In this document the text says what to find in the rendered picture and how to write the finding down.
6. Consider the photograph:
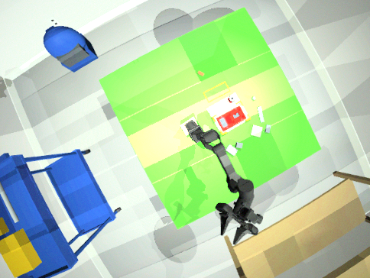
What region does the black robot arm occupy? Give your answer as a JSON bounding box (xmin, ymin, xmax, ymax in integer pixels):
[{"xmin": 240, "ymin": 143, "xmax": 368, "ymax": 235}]
[{"xmin": 185, "ymin": 120, "xmax": 263, "ymax": 225}]

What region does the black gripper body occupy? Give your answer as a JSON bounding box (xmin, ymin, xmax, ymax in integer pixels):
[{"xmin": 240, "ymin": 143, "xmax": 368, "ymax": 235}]
[{"xmin": 215, "ymin": 199, "xmax": 258, "ymax": 236}]

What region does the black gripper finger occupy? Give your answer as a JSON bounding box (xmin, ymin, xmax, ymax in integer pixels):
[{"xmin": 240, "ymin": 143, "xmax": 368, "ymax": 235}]
[
  {"xmin": 219, "ymin": 213, "xmax": 233, "ymax": 236},
  {"xmin": 233, "ymin": 227, "xmax": 252, "ymax": 245}
]

